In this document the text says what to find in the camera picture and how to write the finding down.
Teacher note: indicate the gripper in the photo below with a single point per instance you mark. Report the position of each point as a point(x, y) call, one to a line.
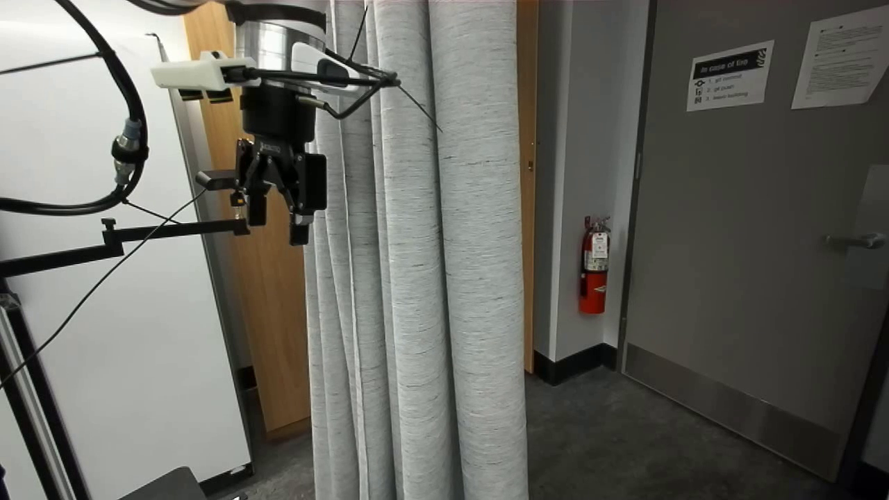
point(276, 114)

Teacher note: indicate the wooden door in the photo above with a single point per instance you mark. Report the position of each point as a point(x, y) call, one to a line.
point(271, 312)

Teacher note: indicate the grey curtain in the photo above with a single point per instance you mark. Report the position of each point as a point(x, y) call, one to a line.
point(417, 264)

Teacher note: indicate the white partition board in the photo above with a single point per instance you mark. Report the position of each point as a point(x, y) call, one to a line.
point(139, 361)

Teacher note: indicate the red fire extinguisher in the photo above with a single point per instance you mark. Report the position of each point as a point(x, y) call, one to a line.
point(594, 274)

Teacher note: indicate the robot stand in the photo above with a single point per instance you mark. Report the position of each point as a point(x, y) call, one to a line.
point(35, 417)

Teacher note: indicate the grey metal door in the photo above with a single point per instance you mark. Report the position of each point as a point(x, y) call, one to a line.
point(736, 264)

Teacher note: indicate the paper sign with black header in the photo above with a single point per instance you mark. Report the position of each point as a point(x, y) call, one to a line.
point(729, 76)

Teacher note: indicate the white paper notice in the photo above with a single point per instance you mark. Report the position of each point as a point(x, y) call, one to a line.
point(844, 59)

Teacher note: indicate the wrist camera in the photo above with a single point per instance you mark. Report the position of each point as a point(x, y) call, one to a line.
point(194, 71)

